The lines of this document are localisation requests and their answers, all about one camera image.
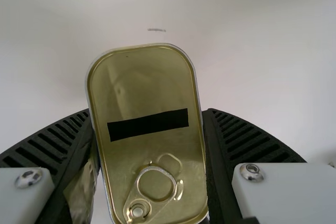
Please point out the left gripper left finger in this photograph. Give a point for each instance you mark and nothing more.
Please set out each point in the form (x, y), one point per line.
(39, 142)

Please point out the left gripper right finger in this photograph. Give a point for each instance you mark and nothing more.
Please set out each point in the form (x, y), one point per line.
(244, 140)

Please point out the gold rectangular tin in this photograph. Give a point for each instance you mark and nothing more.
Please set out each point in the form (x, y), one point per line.
(147, 98)

